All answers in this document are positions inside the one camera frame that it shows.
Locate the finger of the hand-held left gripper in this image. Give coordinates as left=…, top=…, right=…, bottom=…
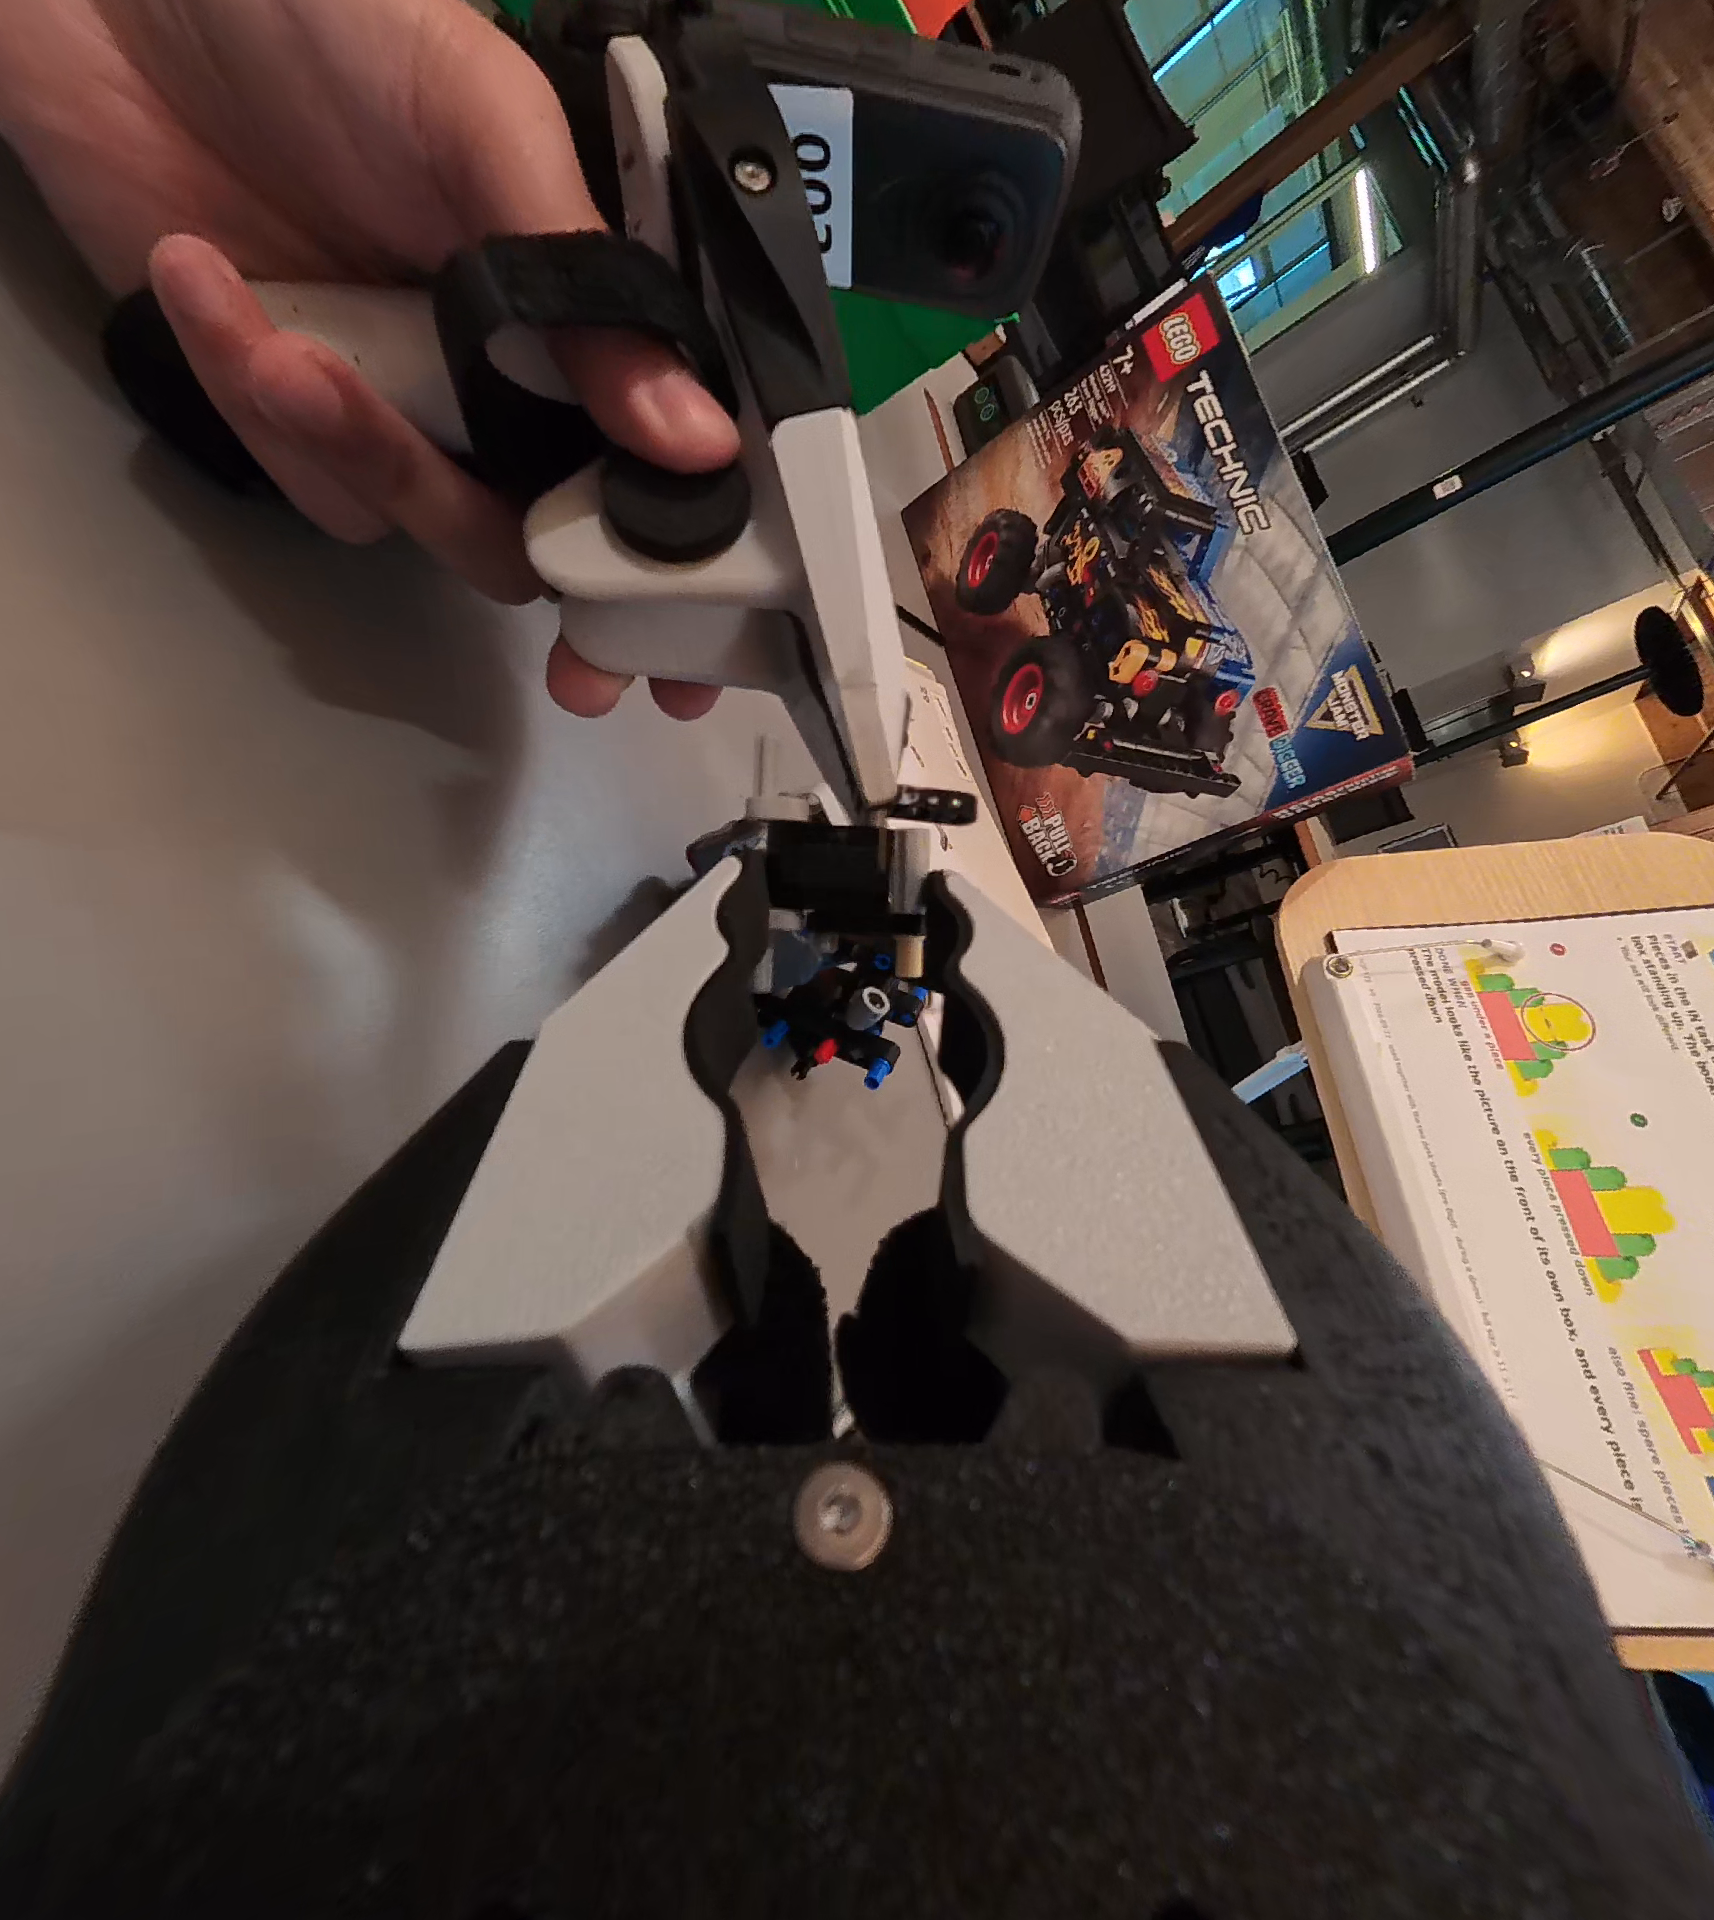
left=771, top=409, right=938, bottom=824

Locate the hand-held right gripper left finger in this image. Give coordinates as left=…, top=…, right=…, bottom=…
left=398, top=858, right=806, bottom=1404

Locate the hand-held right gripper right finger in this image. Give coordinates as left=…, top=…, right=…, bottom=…
left=835, top=871, right=1304, bottom=1390

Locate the partly built lego model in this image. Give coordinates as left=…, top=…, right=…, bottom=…
left=688, top=733, right=983, bottom=1093

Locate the white lego instruction booklet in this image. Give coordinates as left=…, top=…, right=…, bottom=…
left=878, top=644, right=1066, bottom=962

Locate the lego set box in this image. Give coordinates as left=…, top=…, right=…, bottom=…
left=899, top=275, right=1419, bottom=912

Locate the person's left hand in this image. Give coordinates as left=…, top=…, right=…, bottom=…
left=0, top=0, right=743, bottom=727

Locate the green bin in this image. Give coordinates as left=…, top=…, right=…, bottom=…
left=826, top=277, right=1017, bottom=421

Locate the instruction sheet on wooden board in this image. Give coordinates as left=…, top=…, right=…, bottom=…
left=1275, top=832, right=1714, bottom=1678

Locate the laminated instruction sheet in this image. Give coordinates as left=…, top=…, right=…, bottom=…
left=1307, top=900, right=1714, bottom=1640

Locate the black round lamp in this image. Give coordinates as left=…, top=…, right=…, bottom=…
left=1635, top=605, right=1711, bottom=719

